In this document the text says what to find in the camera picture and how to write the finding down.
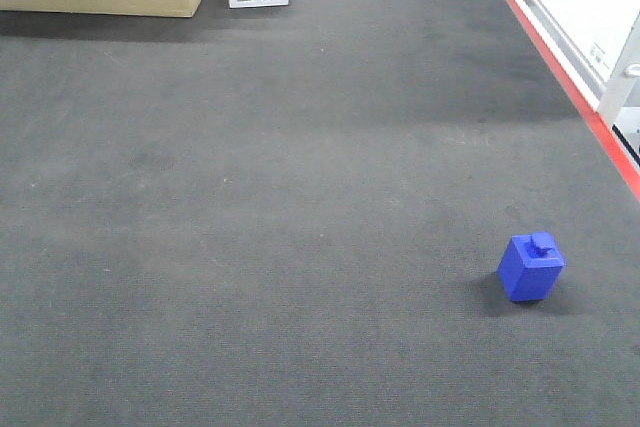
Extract red and white conveyor frame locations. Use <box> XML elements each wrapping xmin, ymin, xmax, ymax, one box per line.
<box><xmin>505</xmin><ymin>0</ymin><xmax>639</xmax><ymax>193</ymax></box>

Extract blue plastic block part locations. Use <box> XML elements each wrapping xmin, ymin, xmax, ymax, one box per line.
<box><xmin>497</xmin><ymin>231</ymin><xmax>566</xmax><ymax>302</ymax></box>

